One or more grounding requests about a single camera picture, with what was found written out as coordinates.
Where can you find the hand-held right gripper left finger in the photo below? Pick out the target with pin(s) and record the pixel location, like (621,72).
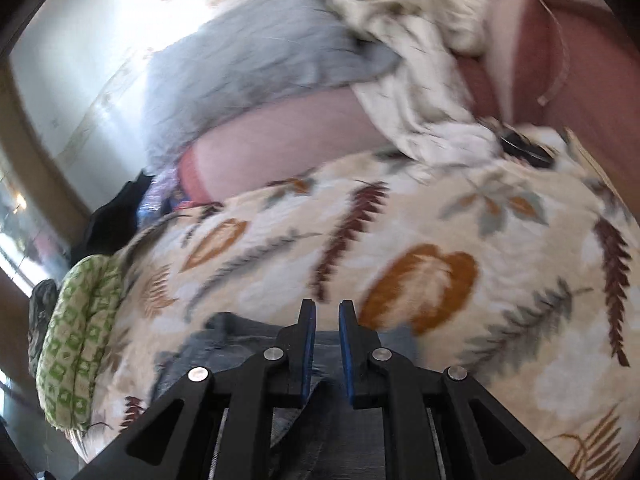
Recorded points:
(306,355)

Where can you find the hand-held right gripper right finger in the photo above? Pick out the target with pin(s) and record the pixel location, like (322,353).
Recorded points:
(347,360)

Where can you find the blue washed denim pants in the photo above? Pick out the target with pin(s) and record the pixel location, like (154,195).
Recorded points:
(330,440)

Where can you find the leaf printed cream blanket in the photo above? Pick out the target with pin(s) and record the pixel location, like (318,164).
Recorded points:
(450,220)

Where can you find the pink and red upholstered sofa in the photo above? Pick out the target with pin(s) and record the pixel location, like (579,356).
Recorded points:
(280,145)

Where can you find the purple plastic bag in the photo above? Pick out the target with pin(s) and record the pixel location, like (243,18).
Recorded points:
(160,200)

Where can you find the green patterned rolled quilt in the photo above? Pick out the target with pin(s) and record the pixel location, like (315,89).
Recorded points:
(75,340)

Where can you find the black clothing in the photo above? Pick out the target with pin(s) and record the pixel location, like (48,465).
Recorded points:
(115,215)

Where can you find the dark camouflage cloth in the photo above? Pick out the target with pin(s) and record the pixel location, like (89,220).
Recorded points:
(42,320)

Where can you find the small black object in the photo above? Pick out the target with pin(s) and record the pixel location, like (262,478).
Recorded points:
(522,144)

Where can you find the grey quilted pillow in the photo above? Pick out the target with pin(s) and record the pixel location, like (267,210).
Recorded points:
(240,70)

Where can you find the white floral crumpled cloth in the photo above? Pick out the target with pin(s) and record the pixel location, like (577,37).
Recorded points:
(415,70)

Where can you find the stained glass door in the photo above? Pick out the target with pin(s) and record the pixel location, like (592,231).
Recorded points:
(20,230)

